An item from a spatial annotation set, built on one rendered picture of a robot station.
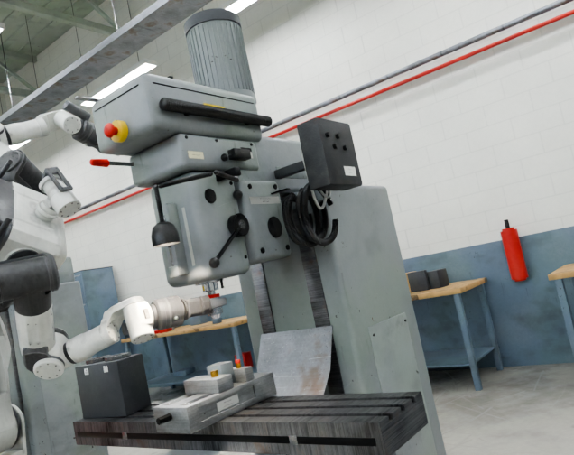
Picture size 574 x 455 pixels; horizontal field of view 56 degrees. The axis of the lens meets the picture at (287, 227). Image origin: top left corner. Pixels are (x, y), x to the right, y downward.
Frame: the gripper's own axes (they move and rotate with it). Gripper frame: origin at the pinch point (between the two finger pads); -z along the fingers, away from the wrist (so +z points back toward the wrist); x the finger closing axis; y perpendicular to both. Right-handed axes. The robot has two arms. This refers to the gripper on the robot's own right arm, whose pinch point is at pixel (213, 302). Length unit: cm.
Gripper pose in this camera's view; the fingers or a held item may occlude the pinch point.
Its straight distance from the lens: 164.6
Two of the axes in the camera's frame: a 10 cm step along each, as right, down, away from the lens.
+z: -8.4, 1.1, -5.2
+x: -5.0, 1.8, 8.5
